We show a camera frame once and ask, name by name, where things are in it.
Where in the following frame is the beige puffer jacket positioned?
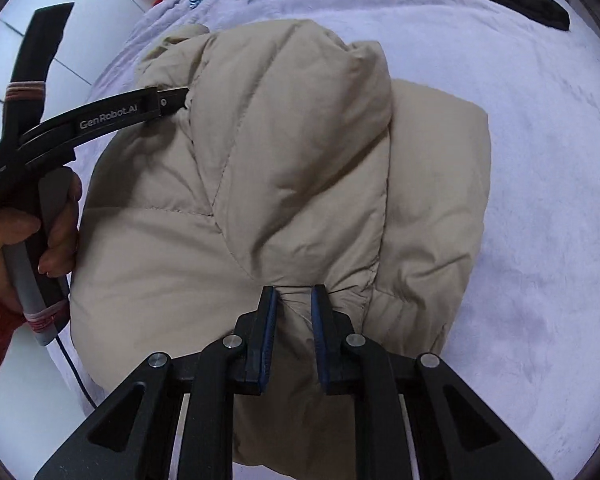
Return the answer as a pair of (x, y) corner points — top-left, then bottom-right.
(71, 20), (491, 479)

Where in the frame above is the person's left hand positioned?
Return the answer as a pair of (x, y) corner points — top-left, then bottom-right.
(0, 167), (82, 318)

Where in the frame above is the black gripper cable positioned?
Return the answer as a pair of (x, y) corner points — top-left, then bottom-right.
(54, 334), (100, 410)

